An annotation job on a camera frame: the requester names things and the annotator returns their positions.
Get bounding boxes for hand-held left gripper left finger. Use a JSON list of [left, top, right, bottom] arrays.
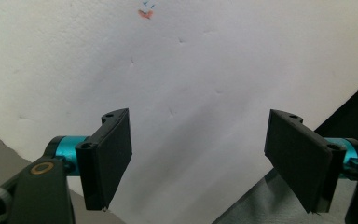
[[45, 107, 133, 211]]

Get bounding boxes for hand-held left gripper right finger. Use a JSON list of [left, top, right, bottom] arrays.
[[264, 108, 358, 214]]

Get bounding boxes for grey cloth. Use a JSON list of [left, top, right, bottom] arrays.
[[212, 167, 358, 224]]

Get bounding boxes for dark cloth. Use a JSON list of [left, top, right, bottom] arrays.
[[314, 74, 358, 161]]

